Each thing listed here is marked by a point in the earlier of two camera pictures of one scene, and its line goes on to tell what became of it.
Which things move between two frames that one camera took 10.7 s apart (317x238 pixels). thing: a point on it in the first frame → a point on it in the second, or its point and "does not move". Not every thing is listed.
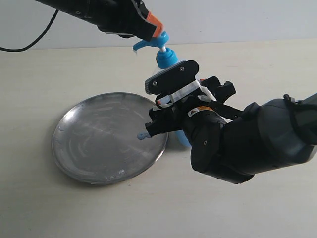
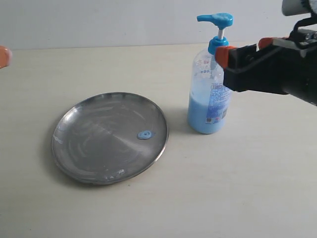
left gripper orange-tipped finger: x=143 y=10 → x=6 y=56
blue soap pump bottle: x=166 y=59 → x=209 y=109
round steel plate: x=94 y=140 does not move
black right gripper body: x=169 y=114 → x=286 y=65
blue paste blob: x=142 y=135 does not move
